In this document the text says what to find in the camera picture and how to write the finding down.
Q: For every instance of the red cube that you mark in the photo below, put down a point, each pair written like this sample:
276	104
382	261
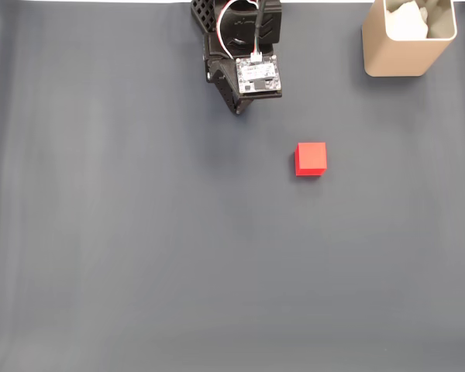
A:
312	159

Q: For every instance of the white camera circuit board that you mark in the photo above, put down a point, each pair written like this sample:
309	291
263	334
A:
259	75

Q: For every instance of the beige rounded box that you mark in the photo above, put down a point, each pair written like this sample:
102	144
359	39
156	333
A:
395	58

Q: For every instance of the white padding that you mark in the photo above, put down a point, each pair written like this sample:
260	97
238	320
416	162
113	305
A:
405	21

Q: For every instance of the dark grey table mat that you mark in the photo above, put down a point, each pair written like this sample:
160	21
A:
178	232

